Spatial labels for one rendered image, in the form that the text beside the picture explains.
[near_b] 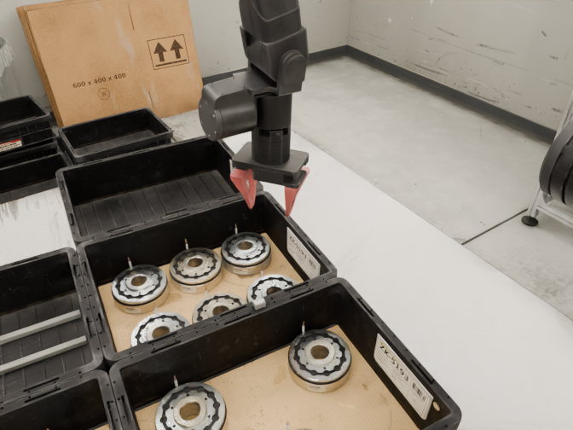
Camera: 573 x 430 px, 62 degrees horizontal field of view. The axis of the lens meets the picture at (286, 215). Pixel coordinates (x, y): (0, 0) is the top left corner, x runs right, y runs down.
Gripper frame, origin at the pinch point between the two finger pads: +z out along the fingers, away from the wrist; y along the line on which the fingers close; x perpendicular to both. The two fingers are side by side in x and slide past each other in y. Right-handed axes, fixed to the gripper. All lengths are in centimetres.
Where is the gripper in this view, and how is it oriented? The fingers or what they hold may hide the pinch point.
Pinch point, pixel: (269, 206)
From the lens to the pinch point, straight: 76.7
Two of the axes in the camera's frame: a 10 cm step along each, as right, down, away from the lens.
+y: 9.5, 2.1, -2.4
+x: 3.2, -5.4, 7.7
